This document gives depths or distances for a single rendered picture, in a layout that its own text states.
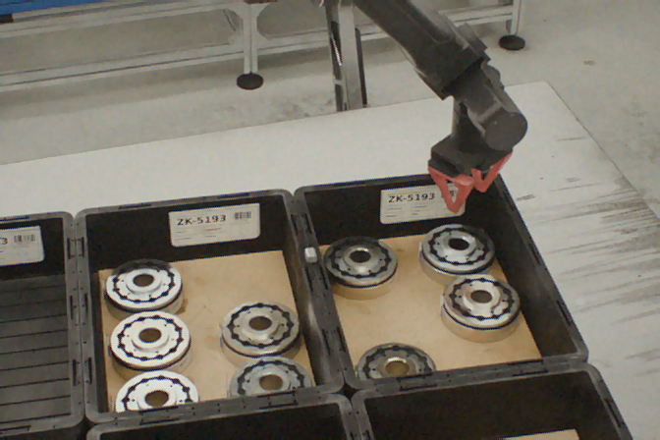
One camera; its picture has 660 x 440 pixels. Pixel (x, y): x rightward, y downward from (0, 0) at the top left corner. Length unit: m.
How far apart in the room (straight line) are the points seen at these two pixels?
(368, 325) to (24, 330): 0.46
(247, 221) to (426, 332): 0.30
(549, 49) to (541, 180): 1.79
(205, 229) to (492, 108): 0.47
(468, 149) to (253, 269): 0.36
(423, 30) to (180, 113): 2.20
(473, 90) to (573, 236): 0.58
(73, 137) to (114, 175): 1.36
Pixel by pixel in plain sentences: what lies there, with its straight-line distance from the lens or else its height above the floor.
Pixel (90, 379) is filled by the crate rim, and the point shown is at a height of 0.92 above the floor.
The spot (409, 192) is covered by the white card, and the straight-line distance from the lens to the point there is 1.81.
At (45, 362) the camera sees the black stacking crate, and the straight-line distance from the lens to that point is 1.69.
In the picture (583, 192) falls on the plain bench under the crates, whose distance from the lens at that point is 2.20.
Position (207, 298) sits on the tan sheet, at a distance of 1.75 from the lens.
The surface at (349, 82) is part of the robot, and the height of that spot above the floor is 0.67.
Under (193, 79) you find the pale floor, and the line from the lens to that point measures 3.77.
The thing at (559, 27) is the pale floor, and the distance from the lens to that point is 4.11.
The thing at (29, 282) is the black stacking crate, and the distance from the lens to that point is 1.82.
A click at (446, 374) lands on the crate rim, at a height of 0.93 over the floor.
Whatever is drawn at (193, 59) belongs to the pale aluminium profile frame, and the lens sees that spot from 3.64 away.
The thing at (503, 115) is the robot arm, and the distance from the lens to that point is 1.56.
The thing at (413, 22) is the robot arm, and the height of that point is 1.29.
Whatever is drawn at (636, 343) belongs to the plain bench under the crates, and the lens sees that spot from 1.94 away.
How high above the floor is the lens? 2.00
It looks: 38 degrees down
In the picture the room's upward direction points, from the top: 1 degrees clockwise
